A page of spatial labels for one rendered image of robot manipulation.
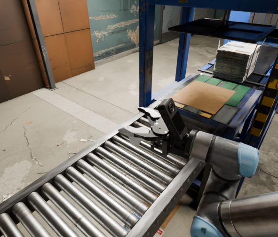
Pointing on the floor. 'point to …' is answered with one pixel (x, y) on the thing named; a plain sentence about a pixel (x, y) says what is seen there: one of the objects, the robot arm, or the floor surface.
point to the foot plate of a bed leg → (193, 205)
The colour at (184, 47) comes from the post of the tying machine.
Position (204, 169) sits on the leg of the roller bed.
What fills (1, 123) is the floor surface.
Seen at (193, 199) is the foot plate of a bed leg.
